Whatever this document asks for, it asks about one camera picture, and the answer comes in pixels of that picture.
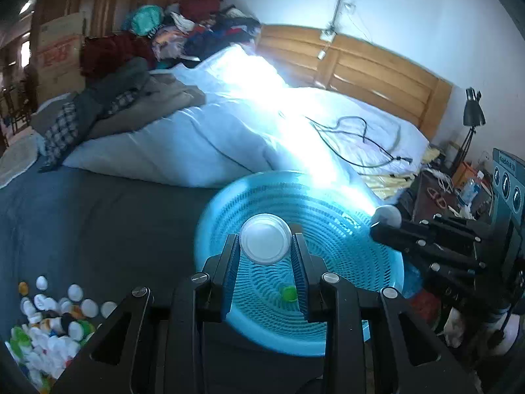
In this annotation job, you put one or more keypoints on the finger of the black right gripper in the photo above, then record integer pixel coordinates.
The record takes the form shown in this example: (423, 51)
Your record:
(410, 237)

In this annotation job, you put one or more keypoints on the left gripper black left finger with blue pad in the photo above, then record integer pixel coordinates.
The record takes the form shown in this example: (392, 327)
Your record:
(147, 348)

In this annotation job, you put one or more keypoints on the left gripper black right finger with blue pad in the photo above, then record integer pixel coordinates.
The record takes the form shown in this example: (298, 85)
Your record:
(407, 356)

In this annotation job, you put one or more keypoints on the small white cap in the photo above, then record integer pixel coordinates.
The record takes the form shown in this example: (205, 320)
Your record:
(387, 214)

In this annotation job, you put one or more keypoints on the large white lid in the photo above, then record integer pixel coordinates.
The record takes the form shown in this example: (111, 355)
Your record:
(265, 239)

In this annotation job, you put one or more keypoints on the teal plastic basket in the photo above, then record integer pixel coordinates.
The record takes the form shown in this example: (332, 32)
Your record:
(335, 220)

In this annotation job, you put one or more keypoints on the green cap in basket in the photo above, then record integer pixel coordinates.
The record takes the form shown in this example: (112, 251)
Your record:
(289, 294)

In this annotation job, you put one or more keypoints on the pile of bottle caps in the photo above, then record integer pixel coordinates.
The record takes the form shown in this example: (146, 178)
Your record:
(52, 331)

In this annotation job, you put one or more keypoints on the grey-blue bed blanket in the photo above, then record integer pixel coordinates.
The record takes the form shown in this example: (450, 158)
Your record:
(106, 234)

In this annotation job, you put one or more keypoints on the black desk lamp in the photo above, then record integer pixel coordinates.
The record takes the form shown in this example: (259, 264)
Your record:
(473, 118)

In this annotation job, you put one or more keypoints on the white duvet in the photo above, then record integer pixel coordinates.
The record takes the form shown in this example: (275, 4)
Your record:
(254, 122)

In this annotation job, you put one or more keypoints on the wooden headboard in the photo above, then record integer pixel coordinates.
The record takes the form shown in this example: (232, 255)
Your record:
(357, 69)

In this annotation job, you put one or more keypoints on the plaid checkered shirt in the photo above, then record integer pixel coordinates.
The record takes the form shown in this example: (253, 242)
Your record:
(77, 118)

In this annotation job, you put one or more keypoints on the cardboard box red print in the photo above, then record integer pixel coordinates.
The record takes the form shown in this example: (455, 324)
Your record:
(57, 57)

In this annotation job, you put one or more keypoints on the pile of clothes on bed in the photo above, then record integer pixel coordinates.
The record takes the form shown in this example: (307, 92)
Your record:
(188, 31)

